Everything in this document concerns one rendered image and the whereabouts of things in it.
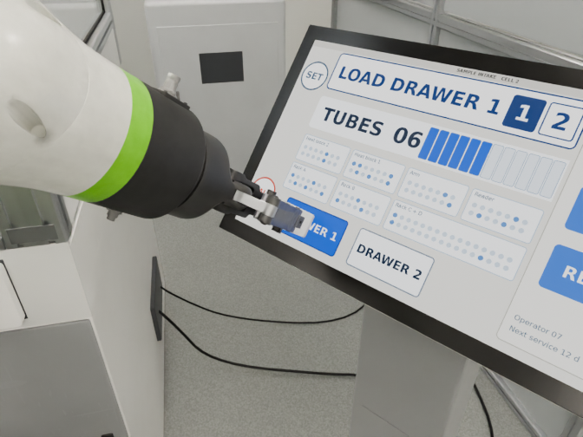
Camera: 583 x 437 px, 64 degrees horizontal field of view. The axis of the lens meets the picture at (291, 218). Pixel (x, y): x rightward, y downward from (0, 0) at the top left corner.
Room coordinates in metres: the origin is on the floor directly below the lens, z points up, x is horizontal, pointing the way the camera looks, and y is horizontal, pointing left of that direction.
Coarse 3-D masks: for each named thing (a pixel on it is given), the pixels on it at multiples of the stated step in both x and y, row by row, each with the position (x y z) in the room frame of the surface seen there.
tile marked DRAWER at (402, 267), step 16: (368, 240) 0.44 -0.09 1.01; (384, 240) 0.43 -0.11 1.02; (352, 256) 0.43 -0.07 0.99; (368, 256) 0.42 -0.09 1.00; (384, 256) 0.42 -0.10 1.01; (400, 256) 0.41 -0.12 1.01; (416, 256) 0.40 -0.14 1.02; (368, 272) 0.41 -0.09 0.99; (384, 272) 0.40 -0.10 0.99; (400, 272) 0.40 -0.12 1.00; (416, 272) 0.39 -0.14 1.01; (400, 288) 0.38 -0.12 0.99; (416, 288) 0.38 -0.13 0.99
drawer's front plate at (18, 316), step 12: (0, 264) 0.50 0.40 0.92; (0, 276) 0.49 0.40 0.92; (0, 288) 0.49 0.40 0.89; (12, 288) 0.50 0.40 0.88; (0, 300) 0.49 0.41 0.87; (12, 300) 0.49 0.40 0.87; (0, 312) 0.48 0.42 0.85; (12, 312) 0.49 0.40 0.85; (0, 324) 0.48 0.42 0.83; (12, 324) 0.49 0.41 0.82
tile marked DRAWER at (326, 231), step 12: (300, 204) 0.51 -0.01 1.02; (324, 216) 0.48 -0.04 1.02; (336, 216) 0.47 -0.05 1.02; (312, 228) 0.48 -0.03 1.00; (324, 228) 0.47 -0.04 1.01; (336, 228) 0.46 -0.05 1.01; (300, 240) 0.47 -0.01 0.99; (312, 240) 0.47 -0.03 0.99; (324, 240) 0.46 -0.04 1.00; (336, 240) 0.45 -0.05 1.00; (324, 252) 0.45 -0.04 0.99
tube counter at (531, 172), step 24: (408, 120) 0.52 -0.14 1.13; (408, 144) 0.50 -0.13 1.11; (432, 144) 0.49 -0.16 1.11; (456, 144) 0.47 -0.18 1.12; (480, 144) 0.46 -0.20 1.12; (504, 144) 0.45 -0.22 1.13; (456, 168) 0.45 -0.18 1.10; (480, 168) 0.44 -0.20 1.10; (504, 168) 0.43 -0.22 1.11; (528, 168) 0.42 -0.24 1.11; (552, 168) 0.41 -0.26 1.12; (528, 192) 0.40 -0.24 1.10; (552, 192) 0.40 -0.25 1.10
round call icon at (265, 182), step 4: (256, 176) 0.57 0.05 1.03; (260, 176) 0.56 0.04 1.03; (264, 176) 0.56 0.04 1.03; (268, 176) 0.56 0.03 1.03; (256, 180) 0.56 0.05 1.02; (260, 180) 0.56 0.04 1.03; (264, 180) 0.56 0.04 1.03; (268, 180) 0.55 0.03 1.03; (272, 180) 0.55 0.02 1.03; (276, 180) 0.55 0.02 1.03; (260, 184) 0.55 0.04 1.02; (264, 184) 0.55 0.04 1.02; (268, 184) 0.55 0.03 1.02; (272, 184) 0.55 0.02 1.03; (276, 184) 0.54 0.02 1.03; (260, 188) 0.55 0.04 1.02; (264, 188) 0.55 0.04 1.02; (268, 188) 0.54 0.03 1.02; (272, 188) 0.54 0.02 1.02; (276, 188) 0.54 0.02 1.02
